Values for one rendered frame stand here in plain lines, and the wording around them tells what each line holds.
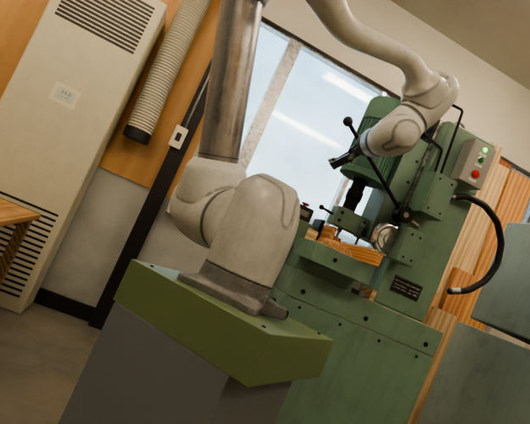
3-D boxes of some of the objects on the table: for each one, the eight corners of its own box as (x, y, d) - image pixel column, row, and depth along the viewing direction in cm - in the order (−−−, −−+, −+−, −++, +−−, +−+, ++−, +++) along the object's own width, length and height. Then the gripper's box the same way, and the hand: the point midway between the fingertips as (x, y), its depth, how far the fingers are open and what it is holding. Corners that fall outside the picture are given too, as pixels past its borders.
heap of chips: (311, 241, 147) (315, 232, 147) (345, 256, 150) (348, 247, 150) (320, 242, 139) (324, 234, 139) (355, 258, 141) (358, 250, 142)
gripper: (348, 178, 135) (324, 182, 156) (410, 129, 139) (378, 138, 160) (333, 157, 134) (311, 164, 155) (396, 108, 138) (366, 120, 159)
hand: (347, 151), depth 156 cm, fingers open, 13 cm apart
